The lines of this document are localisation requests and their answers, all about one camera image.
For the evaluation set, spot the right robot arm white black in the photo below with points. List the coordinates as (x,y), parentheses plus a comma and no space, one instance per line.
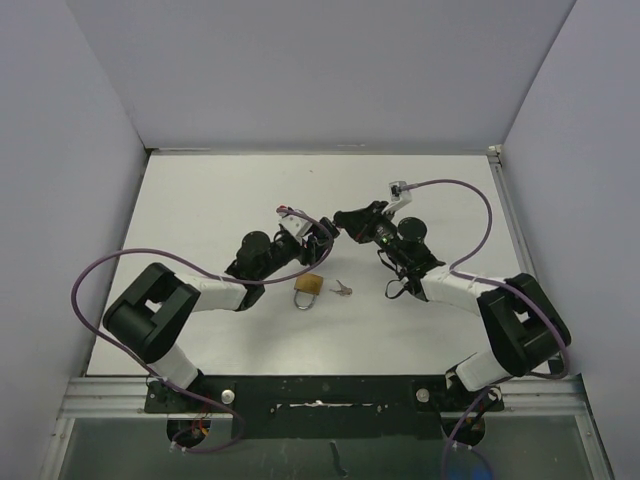
(523,328)

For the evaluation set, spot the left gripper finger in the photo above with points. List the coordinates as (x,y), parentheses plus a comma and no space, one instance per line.
(314,250)
(318,232)

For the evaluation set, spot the black-headed keys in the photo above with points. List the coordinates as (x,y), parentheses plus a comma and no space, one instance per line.
(338,226)

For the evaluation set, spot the small silver keys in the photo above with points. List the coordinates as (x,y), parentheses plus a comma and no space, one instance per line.
(340,289)

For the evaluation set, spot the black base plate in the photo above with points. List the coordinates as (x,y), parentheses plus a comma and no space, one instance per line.
(314,407)

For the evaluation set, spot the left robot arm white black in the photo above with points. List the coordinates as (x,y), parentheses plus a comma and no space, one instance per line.
(148,317)

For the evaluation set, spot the black padlock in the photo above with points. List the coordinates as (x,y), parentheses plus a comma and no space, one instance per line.
(330,227)

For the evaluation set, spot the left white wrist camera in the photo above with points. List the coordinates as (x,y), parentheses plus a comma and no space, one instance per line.
(291,222)

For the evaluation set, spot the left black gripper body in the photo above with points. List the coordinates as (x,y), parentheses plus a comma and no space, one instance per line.
(282,251)

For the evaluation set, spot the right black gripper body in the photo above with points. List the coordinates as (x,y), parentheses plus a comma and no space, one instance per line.
(383,237)

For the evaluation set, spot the aluminium right rail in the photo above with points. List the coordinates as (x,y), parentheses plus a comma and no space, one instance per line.
(566,400)

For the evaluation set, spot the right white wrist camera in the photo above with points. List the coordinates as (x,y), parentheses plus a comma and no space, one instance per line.
(400,196)

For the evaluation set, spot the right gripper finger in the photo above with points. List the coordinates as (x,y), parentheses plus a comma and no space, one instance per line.
(360,216)
(358,232)

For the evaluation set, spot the brass padlock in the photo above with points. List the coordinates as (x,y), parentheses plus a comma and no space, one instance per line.
(307,289)

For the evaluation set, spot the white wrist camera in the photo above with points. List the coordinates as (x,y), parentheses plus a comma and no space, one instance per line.
(400,196)
(291,222)

